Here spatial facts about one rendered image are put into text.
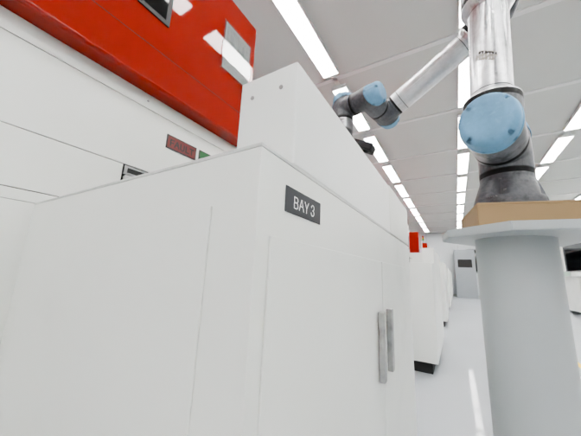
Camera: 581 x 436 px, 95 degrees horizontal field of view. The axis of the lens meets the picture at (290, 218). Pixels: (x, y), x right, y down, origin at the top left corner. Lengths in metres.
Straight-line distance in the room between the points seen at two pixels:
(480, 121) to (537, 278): 0.36
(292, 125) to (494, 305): 0.64
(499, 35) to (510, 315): 0.64
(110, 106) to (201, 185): 0.65
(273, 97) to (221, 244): 0.21
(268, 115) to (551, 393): 0.75
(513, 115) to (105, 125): 0.97
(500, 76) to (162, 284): 0.80
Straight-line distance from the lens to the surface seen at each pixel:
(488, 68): 0.85
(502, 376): 0.83
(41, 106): 0.87
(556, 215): 0.82
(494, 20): 0.93
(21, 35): 0.92
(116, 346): 0.41
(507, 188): 0.83
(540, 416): 0.83
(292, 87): 0.37
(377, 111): 1.05
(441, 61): 1.10
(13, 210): 0.80
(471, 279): 12.95
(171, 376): 0.32
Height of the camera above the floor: 0.70
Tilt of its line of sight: 12 degrees up
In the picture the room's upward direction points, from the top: 3 degrees clockwise
